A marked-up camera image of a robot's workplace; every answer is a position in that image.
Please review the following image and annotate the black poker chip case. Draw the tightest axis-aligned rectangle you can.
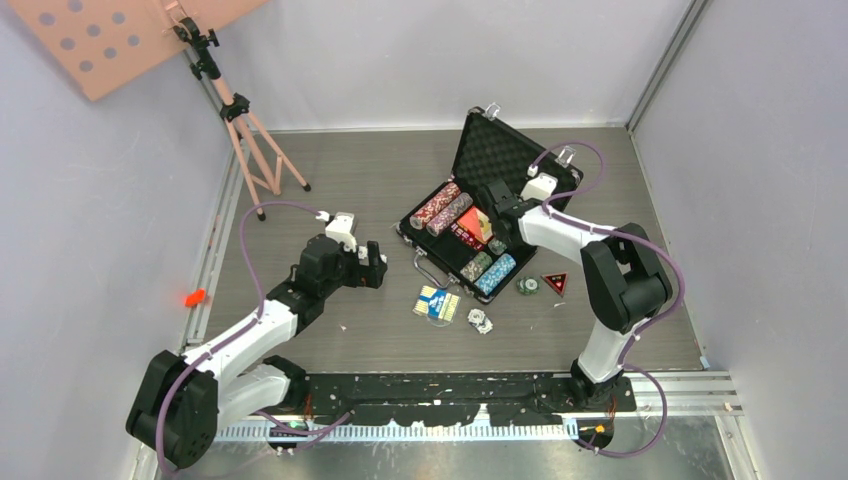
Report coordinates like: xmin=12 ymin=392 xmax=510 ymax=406
xmin=396 ymin=105 xmax=584 ymax=304

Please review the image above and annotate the blue playing card deck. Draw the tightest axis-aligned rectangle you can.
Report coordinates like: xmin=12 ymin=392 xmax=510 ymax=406
xmin=412 ymin=286 xmax=461 ymax=327

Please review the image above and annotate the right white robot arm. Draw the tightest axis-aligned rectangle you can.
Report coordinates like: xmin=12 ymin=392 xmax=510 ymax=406
xmin=478 ymin=180 xmax=673 ymax=411

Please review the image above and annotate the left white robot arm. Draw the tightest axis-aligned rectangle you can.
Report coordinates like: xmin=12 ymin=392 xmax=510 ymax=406
xmin=125 ymin=234 xmax=388 ymax=469

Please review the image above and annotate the red playing card deck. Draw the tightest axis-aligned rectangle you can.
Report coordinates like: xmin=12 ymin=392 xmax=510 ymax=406
xmin=457 ymin=206 xmax=494 ymax=244

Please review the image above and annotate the green poker chip stack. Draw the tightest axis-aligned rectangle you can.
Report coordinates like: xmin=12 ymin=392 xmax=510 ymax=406
xmin=487 ymin=239 xmax=508 ymax=256

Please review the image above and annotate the light blue chip stack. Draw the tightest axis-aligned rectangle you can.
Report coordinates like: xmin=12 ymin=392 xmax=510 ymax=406
xmin=475 ymin=253 xmax=516 ymax=296

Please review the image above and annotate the red poker chip stack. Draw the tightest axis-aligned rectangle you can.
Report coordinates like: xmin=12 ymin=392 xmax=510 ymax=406
xmin=409 ymin=182 xmax=461 ymax=230

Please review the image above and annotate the grey camo chip stack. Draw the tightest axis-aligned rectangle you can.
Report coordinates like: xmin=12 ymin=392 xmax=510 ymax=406
xmin=460 ymin=251 xmax=494 ymax=282

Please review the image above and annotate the dark green chip pile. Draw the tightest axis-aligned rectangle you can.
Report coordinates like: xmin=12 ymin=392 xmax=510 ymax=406
xmin=516 ymin=277 xmax=539 ymax=295

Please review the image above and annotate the red triangle all-in button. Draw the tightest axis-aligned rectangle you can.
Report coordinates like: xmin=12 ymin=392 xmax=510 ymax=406
xmin=541 ymin=272 xmax=569 ymax=297

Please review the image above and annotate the blue white chip pair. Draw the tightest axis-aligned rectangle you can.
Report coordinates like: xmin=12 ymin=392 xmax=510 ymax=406
xmin=467 ymin=309 xmax=493 ymax=335

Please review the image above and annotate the pink music stand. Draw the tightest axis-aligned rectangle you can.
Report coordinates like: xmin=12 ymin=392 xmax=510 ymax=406
xmin=3 ymin=0 xmax=312 ymax=220

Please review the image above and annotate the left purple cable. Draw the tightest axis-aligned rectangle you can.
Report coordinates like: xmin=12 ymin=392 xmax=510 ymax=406
xmin=154 ymin=201 xmax=352 ymax=473

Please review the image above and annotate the purple cable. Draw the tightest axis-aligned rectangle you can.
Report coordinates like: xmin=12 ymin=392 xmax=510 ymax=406
xmin=527 ymin=140 xmax=686 ymax=460
xmin=154 ymin=201 xmax=352 ymax=473

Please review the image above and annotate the orange clip on rail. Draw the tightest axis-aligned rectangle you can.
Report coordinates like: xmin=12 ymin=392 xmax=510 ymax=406
xmin=184 ymin=289 xmax=206 ymax=308

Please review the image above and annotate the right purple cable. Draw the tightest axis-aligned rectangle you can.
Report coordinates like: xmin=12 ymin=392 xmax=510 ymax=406
xmin=527 ymin=140 xmax=686 ymax=460

